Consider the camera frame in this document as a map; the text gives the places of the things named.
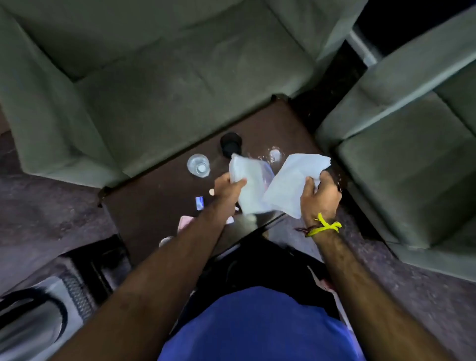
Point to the person's right hand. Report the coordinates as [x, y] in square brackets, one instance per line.
[322, 202]

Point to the person's left hand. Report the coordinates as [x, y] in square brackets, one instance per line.
[224, 193]

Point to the person's left thumb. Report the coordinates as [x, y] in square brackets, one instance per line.
[238, 183]

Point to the person's right thumb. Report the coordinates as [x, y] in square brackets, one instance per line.
[308, 186]

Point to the clear plastic tissue packet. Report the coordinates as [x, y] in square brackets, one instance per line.
[253, 182]

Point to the white paper tissue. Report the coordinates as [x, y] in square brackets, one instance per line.
[290, 182]

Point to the person's left forearm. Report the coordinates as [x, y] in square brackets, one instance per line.
[156, 282]

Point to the person's right forearm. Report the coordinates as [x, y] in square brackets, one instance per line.
[368, 297]

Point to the black round bottle cap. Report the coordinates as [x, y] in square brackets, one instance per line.
[231, 144]

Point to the yellow thread wristband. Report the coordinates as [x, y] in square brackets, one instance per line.
[324, 226]

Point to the small blue white card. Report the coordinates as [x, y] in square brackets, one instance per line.
[199, 203]

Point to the clear drinking glass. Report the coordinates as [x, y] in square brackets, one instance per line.
[198, 166]

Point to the small clear plastic lid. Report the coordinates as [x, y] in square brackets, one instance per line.
[275, 154]

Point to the pink paper piece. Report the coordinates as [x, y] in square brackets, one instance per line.
[185, 223]

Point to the black trousers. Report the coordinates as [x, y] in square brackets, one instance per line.
[256, 260]

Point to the small white paper scrap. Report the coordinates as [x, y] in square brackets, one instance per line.
[166, 241]

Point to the grey fabric armchair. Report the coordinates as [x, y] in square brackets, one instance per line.
[409, 156]

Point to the large grey fabric sofa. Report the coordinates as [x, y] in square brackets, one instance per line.
[167, 81]

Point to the blue shirt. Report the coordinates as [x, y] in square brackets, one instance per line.
[260, 327]

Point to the black and silver appliance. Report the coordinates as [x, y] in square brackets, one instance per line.
[48, 308]

